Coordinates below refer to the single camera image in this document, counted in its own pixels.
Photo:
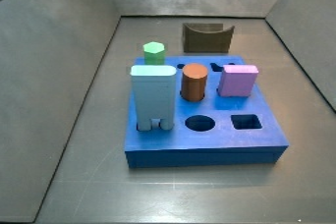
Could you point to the light blue tall block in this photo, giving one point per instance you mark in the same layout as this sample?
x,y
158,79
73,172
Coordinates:
x,y
154,88

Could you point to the orange cylinder peg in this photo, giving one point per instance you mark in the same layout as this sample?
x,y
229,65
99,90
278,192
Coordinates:
x,y
194,82

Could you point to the green hexagonal peg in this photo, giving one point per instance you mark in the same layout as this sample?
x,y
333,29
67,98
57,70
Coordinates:
x,y
154,52

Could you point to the pink rectangular block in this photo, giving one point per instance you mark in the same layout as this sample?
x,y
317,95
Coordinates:
x,y
237,80

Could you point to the dark curved holder stand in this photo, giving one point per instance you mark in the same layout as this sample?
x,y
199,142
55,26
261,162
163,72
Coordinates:
x,y
206,38

